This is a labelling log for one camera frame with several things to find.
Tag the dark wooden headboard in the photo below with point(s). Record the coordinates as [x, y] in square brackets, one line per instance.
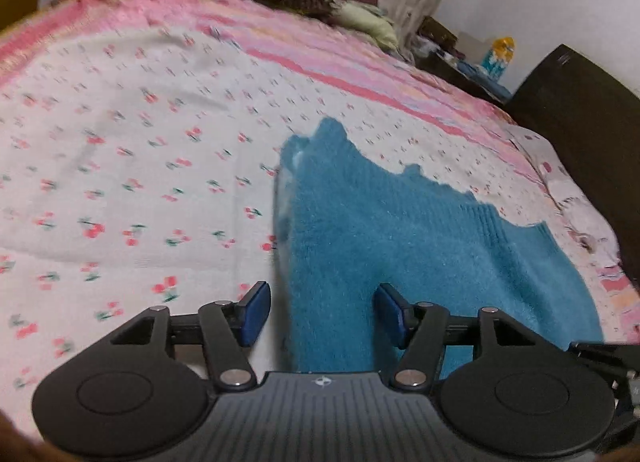
[575, 92]

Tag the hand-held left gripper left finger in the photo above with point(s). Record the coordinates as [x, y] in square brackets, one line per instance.
[255, 314]

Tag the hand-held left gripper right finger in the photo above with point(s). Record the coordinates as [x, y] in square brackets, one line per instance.
[392, 312]

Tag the dark nightstand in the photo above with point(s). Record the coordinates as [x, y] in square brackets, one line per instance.
[450, 62]

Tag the yellow-green pillow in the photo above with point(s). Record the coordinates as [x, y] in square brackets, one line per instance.
[367, 22]

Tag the cherry print bed sheet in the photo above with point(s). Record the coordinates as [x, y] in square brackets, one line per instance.
[150, 117]

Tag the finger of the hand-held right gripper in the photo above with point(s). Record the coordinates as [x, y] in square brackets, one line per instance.
[597, 353]

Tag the heart print pillow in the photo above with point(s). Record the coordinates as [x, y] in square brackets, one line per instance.
[575, 192]

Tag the blue sweater with white flowers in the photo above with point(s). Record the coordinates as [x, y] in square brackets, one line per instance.
[375, 242]

